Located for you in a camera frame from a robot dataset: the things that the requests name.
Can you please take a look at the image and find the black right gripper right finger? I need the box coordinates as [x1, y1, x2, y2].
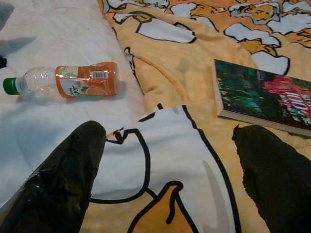
[232, 124, 311, 233]

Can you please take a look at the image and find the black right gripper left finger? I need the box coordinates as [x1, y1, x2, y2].
[0, 120, 107, 233]

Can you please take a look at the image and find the dark green red book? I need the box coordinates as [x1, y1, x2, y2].
[213, 59, 311, 138]

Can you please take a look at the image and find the orange label plastic juice bottle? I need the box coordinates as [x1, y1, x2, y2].
[2, 62, 119, 99]

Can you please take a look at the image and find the yellow cartoon egg blanket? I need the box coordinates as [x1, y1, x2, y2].
[80, 0, 311, 233]

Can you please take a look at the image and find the grey plush pillow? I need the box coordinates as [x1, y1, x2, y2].
[0, 0, 15, 32]

